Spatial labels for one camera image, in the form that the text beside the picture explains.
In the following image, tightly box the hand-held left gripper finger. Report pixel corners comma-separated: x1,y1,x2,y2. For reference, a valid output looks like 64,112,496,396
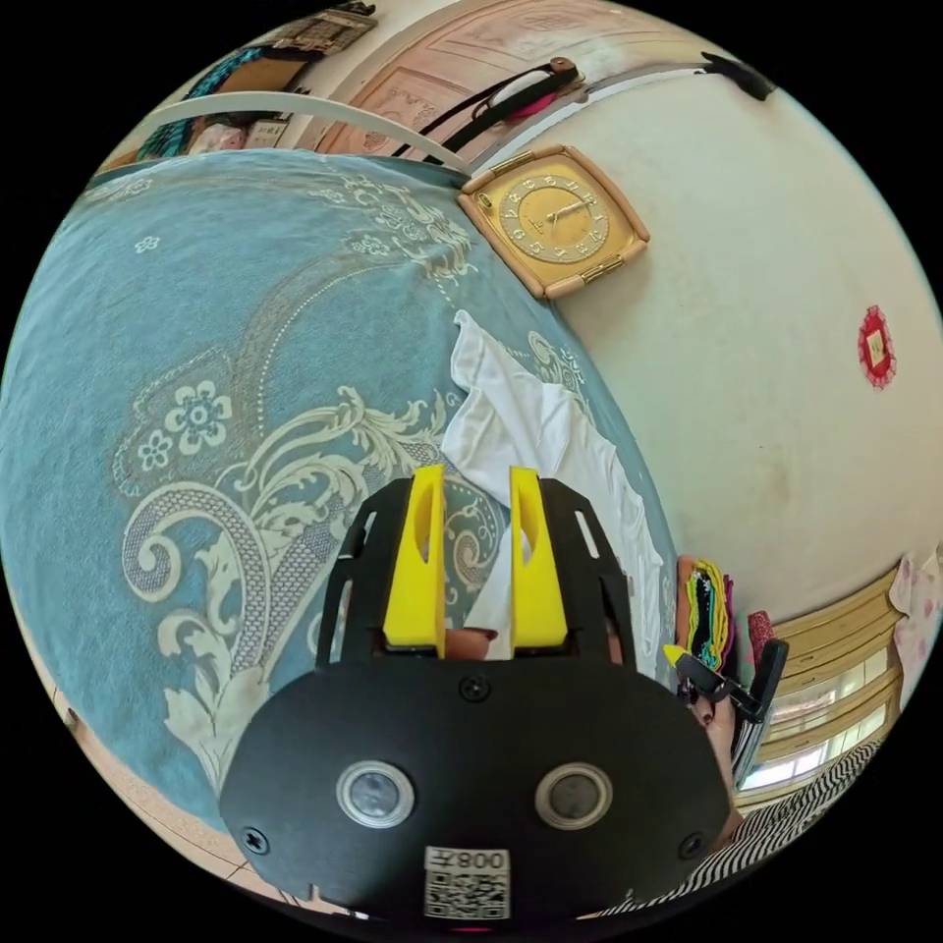
509,465,570,654

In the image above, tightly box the white short sleeve shirt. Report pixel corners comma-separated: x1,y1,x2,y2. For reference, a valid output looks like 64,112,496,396
440,308,666,663

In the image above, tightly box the person's right hand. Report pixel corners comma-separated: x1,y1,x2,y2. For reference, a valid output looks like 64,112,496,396
683,695,740,752

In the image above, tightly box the person's left hand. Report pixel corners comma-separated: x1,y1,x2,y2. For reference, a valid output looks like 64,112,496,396
444,627,501,662

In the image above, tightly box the pile of clothes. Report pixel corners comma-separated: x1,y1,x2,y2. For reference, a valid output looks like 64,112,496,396
676,555,775,673

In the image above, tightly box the window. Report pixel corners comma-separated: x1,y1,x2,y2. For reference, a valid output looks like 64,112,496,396
736,567,909,796

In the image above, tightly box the person's body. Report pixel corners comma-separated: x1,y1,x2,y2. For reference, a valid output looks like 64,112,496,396
582,736,889,923

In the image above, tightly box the pale floral curtain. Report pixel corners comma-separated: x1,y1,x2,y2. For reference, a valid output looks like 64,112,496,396
887,544,943,691

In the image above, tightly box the bed with blue floral quilt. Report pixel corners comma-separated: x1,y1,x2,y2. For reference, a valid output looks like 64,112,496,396
0,146,681,834

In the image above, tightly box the carved wooden door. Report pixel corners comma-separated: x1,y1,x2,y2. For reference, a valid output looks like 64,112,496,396
314,0,708,157

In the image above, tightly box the cluttered shelf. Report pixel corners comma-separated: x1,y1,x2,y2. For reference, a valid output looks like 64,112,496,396
95,7,378,172

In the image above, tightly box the red paper wall ornament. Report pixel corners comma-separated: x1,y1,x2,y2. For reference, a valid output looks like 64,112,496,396
857,305,898,390

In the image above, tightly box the golden square wall clock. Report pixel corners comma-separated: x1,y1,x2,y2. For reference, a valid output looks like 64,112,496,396
456,144,651,302

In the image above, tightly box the black strap bag with pink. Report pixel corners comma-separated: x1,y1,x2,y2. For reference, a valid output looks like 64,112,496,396
390,57,587,159

